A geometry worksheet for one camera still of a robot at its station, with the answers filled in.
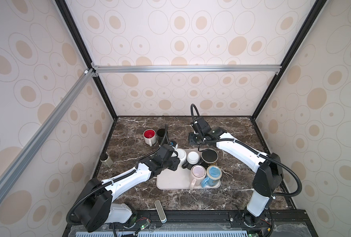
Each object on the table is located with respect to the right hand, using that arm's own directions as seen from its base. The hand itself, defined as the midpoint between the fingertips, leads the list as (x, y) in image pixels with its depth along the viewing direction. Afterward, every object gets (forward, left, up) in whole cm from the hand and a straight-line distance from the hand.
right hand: (190, 139), depth 86 cm
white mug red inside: (+12, +27, -12) cm, 32 cm away
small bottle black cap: (-9, +50, -7) cm, 51 cm away
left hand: (-10, +6, -5) cm, 13 cm away
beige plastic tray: (-17, +8, -17) cm, 25 cm away
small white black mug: (-9, -1, -7) cm, 12 cm away
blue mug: (-19, -12, -6) cm, 23 cm away
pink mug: (-18, -3, -5) cm, 19 cm away
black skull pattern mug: (-8, -10, -6) cm, 14 cm away
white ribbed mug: (-6, +5, -8) cm, 11 cm away
